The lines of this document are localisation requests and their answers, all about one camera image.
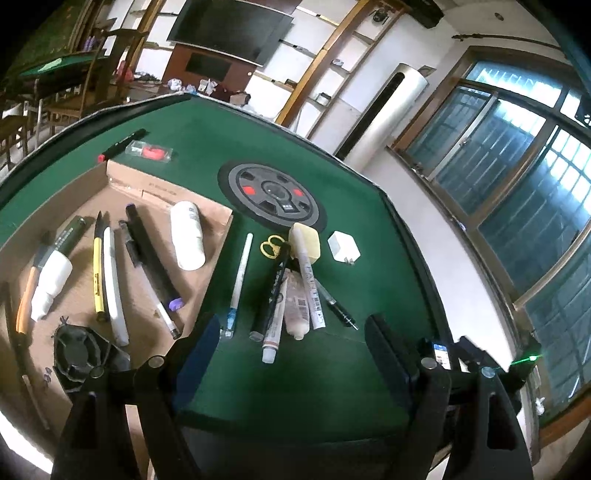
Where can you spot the small purple cap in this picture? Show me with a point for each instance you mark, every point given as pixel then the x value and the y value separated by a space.
pixel 175 304

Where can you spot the wooden framed window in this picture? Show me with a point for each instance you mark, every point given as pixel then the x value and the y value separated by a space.
pixel 521 184

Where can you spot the green mahjong table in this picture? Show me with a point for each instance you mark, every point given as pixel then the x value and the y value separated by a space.
pixel 51 69

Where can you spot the grey pen clear tip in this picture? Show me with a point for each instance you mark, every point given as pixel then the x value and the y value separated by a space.
pixel 159 309

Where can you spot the white charger adapter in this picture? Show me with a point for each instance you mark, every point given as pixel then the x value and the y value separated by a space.
pixel 344 247

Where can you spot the yellow black pen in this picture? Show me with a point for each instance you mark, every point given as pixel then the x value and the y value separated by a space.
pixel 98 267

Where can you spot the white squeeze bottle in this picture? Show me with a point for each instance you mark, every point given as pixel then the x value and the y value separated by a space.
pixel 51 279

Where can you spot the shallow cardboard box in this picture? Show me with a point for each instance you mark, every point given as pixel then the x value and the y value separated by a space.
pixel 74 318

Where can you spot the olive green marker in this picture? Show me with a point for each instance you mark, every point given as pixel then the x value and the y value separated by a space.
pixel 68 235

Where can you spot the black cooling fan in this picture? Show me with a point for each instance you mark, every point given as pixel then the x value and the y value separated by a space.
pixel 85 355

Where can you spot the long white stick pen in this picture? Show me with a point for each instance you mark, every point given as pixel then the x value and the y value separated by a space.
pixel 114 286

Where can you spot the white pen blue cap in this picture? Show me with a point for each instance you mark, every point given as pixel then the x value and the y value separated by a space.
pixel 240 281

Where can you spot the round table control panel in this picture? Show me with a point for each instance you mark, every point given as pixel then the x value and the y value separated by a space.
pixel 272 194

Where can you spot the silver air conditioner tower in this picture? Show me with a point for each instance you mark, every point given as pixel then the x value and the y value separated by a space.
pixel 388 110

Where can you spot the yellow scissors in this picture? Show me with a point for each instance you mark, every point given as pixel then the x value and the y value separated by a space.
pixel 271 246

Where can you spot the wooden television cabinet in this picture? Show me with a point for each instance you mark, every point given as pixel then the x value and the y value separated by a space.
pixel 207 69

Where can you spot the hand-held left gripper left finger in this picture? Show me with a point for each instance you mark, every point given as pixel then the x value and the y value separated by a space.
pixel 198 360

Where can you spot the black television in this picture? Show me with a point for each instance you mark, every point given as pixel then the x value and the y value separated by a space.
pixel 231 25

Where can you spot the red item in clear packet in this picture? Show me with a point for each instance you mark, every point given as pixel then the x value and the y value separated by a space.
pixel 150 151

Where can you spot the black marker red end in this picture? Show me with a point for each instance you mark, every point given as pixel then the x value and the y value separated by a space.
pixel 122 144

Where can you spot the dark wooden chair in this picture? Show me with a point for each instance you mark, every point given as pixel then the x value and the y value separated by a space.
pixel 99 69

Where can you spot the translucent tube with barcode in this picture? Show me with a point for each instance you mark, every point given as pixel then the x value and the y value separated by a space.
pixel 296 309

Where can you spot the black ballpoint pen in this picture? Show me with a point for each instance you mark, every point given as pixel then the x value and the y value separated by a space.
pixel 339 309

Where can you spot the white plastic bottle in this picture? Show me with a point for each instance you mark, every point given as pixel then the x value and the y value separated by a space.
pixel 187 235

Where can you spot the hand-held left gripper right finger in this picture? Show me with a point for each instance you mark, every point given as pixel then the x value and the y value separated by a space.
pixel 392 360

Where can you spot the pale yellow sponge block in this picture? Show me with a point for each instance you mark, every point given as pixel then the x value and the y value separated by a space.
pixel 310 240

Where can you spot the white printed marker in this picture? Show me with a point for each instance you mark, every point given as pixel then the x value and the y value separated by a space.
pixel 310 281

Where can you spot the long black pen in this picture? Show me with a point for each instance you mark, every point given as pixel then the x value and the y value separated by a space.
pixel 150 258

